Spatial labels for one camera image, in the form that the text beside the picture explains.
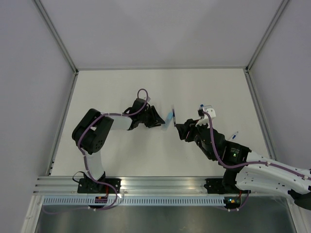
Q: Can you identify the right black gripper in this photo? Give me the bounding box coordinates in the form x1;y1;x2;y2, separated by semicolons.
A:
175;118;214;160

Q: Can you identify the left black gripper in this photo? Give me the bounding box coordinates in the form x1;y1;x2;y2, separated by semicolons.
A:
138;106;165;129

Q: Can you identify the purple pen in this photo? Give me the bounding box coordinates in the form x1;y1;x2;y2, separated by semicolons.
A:
172;106;176;127

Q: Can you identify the light blue highlighter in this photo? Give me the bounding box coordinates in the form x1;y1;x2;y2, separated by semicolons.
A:
162;111;173;131

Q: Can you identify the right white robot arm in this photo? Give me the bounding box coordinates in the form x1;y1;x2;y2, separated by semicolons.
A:
176;119;311;210

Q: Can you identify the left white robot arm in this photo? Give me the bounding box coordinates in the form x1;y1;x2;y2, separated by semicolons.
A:
72;98;165;193

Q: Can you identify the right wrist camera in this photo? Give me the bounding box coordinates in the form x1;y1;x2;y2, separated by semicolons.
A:
196;105;216;127

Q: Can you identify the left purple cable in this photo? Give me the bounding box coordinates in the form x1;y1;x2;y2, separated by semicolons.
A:
77;88;149;180

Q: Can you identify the purple cable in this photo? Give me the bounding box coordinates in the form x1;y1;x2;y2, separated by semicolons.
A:
77;88;149;180
203;111;311;180

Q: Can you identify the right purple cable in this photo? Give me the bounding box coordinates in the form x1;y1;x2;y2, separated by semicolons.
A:
203;111;311;180

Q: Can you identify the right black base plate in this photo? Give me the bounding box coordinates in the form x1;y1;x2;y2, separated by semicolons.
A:
204;178;252;194

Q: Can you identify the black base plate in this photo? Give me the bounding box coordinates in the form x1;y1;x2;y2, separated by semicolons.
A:
77;177;121;194
204;178;252;194

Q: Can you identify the aluminium front rail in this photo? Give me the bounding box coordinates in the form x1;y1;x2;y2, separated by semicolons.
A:
33;176;221;196

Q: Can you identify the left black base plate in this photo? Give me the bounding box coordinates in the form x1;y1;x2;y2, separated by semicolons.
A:
77;177;121;194

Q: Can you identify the white slotted cable duct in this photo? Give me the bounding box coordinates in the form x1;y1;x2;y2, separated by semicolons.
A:
43;196;225;206

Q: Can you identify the left aluminium frame post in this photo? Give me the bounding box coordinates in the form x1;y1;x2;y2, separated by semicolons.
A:
32;0;78;75

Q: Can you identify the aluminium frame post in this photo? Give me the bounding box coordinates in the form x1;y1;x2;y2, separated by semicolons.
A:
244;0;291;73
32;0;78;75

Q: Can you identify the right aluminium frame post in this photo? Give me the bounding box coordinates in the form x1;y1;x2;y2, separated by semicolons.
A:
244;0;291;73

